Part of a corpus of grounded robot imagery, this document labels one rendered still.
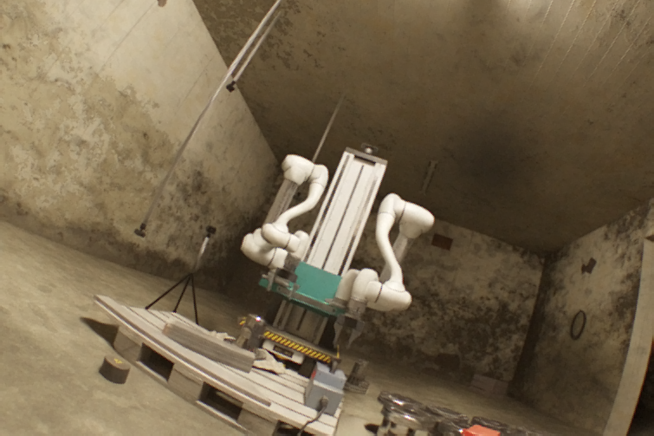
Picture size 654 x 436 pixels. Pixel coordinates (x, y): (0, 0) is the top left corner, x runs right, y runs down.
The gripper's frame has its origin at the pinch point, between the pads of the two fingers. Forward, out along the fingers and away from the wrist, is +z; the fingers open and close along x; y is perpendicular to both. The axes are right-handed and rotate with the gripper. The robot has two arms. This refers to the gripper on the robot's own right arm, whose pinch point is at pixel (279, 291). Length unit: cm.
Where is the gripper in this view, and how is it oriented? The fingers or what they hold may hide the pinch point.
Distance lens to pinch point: 206.2
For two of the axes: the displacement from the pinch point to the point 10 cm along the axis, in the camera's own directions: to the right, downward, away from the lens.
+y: 0.4, 3.4, 9.4
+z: -3.7, 8.8, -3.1
